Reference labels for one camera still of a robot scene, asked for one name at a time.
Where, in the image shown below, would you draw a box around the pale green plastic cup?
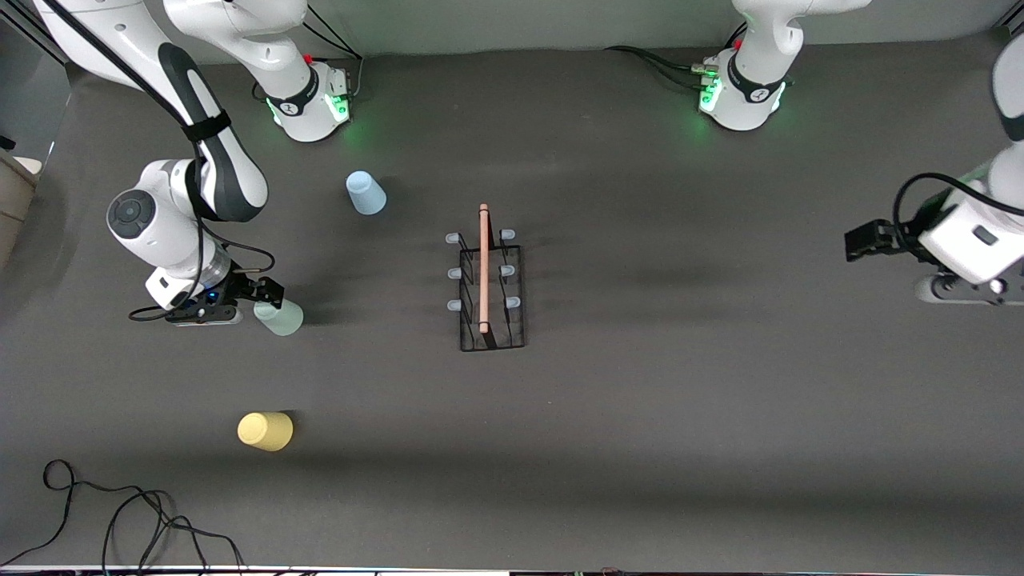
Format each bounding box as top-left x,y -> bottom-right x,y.
254,298 -> 305,337

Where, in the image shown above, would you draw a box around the yellow plastic cup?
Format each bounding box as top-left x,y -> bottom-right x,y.
238,411 -> 294,453

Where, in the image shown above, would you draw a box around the black wire cup holder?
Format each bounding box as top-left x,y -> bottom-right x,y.
445,202 -> 526,353

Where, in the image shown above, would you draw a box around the light blue plastic cup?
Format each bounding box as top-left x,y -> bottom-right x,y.
346,170 -> 388,216

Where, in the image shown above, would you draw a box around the beige furniture piece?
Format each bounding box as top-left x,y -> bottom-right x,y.
0,152 -> 42,269

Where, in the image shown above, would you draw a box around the dark grey table mat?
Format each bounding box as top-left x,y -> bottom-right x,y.
0,36 -> 1024,570

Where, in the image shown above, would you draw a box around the left arm black wrist cable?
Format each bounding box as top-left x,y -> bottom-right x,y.
894,171 -> 1024,258

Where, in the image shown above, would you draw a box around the arm black wrist cable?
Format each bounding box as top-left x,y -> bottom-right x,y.
40,0 -> 277,323
894,171 -> 1024,258

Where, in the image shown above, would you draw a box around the thin black loose cable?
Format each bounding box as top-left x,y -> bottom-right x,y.
0,458 -> 245,573

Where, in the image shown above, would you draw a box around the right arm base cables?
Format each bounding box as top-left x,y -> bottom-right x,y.
252,6 -> 365,103

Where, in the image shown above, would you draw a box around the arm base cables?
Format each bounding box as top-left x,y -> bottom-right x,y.
604,22 -> 749,90
252,6 -> 365,103

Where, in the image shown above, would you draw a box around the right arm black wrist cable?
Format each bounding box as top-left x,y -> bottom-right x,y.
40,0 -> 277,323

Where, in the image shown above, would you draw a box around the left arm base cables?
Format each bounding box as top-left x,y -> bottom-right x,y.
604,22 -> 749,90

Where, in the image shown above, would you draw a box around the dark metal frame bar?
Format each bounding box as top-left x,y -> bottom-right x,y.
0,14 -> 69,63

